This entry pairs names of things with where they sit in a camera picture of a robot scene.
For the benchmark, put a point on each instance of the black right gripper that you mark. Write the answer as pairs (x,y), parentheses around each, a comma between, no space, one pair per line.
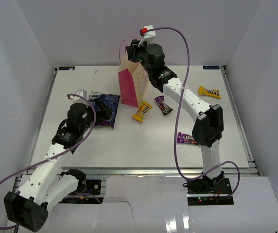
(134,49)

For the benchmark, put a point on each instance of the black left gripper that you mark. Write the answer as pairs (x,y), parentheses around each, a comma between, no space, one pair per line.
(105,112)

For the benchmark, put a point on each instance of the blue purple snack bag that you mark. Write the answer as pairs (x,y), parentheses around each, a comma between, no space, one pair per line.
(106,107)

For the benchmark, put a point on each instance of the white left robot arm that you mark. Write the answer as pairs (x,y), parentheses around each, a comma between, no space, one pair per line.
(29,206)

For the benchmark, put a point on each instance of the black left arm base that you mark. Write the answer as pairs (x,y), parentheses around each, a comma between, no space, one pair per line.
(87,191)

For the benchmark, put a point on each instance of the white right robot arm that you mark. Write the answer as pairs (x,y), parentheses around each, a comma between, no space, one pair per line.
(208,119)

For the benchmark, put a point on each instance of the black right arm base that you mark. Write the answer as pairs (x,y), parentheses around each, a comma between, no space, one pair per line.
(201,193)

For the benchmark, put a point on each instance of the beige pink paper bag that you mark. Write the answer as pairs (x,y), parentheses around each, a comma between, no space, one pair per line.
(133,82)

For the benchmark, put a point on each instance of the yellow M&M's packet centre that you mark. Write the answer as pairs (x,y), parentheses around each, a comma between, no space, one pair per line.
(143,109)

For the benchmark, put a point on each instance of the yellow m&m's packet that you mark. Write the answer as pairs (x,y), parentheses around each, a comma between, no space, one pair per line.
(214,93)
(143,109)

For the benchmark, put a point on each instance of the brown purple m&m's packet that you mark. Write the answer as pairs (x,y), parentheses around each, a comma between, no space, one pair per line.
(165,109)
(184,138)

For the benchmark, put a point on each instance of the yellow M&M's packet far right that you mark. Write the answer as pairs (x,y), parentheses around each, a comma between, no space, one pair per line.
(214,93)

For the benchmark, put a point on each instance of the brown purple M&M's packet front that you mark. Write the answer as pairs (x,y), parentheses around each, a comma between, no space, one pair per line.
(184,138)

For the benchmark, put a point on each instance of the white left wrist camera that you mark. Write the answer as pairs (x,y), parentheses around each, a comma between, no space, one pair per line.
(82,96)

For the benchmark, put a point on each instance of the aluminium table edge rail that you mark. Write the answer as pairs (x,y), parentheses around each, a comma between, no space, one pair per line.
(159,171)

